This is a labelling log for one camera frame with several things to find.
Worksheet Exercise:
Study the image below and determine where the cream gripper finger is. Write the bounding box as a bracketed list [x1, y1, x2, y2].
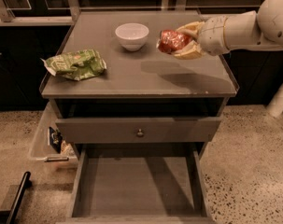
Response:
[172, 41, 205, 60]
[177, 21, 205, 40]

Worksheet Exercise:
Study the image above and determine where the clear plastic storage bin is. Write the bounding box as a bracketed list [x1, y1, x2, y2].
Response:
[28, 103, 78, 169]

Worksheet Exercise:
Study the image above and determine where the white ceramic bowl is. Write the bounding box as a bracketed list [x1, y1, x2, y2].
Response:
[115, 23, 149, 51]

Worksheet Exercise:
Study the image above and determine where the green chip bag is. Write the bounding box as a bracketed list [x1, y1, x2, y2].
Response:
[42, 49, 106, 81]

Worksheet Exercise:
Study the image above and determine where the round metal drawer knob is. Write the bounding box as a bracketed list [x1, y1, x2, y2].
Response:
[136, 129, 144, 137]

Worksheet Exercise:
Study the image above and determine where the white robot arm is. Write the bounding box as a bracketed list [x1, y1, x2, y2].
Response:
[173, 0, 283, 60]

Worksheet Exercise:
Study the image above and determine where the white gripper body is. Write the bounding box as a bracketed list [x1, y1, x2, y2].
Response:
[197, 16, 229, 56]

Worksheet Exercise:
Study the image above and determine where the red coke can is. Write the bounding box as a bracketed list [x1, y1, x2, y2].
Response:
[156, 30, 192, 54]

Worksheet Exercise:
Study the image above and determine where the black bar on floor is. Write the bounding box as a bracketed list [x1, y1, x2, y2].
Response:
[0, 171, 32, 224]

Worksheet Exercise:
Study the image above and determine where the grey drawer cabinet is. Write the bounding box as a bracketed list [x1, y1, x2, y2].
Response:
[38, 10, 240, 224]

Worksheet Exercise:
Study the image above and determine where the closed grey top drawer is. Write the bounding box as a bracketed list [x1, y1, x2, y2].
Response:
[56, 117, 221, 144]

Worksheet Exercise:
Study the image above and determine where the open grey middle drawer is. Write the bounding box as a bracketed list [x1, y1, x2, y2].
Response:
[65, 144, 217, 224]

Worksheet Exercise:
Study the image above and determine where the metal window rail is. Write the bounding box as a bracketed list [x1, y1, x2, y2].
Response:
[0, 0, 283, 28]

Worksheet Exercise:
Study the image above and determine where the dark snack packet in bin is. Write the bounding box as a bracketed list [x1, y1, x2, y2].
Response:
[48, 127, 63, 153]

